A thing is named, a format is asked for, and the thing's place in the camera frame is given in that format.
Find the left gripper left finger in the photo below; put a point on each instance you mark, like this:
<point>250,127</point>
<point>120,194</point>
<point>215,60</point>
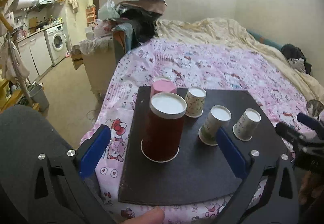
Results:
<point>58,192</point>

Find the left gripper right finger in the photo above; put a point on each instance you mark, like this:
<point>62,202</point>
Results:
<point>268,191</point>

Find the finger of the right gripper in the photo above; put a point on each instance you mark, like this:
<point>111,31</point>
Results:
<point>316,125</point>
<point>291,135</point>

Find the small white pink-print cup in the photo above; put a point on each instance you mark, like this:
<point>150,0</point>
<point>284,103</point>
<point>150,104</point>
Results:
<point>244,128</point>

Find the small white green cup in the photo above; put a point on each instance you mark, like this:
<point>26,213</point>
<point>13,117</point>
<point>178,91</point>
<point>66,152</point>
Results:
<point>218,116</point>

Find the small yellow patterned cup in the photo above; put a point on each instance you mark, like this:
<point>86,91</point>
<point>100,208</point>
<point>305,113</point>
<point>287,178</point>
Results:
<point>195,99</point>

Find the red corrugated paper cup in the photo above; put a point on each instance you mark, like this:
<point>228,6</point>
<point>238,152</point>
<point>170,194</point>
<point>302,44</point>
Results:
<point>164,125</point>

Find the pink faceted plastic cup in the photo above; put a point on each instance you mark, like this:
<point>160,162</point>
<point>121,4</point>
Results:
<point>162,85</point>

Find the white cup green leaf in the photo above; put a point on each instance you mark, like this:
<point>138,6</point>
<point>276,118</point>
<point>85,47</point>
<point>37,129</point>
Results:
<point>158,78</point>

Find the person's left hand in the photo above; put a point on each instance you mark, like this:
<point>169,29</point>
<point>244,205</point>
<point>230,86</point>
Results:
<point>153,216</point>

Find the tabby cat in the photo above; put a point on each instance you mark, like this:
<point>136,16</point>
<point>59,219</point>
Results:
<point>314,108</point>

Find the dark clothes pile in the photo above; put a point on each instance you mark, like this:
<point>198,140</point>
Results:
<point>296,58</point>

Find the black table mat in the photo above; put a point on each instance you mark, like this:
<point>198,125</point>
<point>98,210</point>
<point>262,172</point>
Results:
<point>197,174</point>

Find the grey trash bin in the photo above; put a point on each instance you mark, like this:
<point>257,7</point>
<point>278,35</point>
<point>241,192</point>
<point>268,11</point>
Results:
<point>37,94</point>

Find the yellow wooden stool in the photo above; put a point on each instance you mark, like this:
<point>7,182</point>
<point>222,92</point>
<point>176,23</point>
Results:
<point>8,100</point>

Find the cream rumpled duvet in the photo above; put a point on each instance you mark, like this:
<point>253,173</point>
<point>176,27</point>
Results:
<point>230,33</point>

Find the pink hello kitty sheet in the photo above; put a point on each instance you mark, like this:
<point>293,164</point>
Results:
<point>186,65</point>

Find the cardboard box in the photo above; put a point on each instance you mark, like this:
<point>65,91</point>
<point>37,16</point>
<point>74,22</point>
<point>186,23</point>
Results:
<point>76,57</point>

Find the white kitchen cabinet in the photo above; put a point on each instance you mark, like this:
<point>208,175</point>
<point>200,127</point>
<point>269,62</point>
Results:
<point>35,55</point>

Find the white washing machine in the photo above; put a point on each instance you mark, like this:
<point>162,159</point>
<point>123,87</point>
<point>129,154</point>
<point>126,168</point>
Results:
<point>56,43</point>

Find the white plastic bag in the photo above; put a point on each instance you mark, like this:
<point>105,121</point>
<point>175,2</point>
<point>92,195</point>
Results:
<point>108,10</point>

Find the teal chair with clothes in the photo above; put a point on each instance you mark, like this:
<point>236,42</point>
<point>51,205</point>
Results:
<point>134,24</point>

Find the white water heater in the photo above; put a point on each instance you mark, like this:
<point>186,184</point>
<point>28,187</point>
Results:
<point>20,4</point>

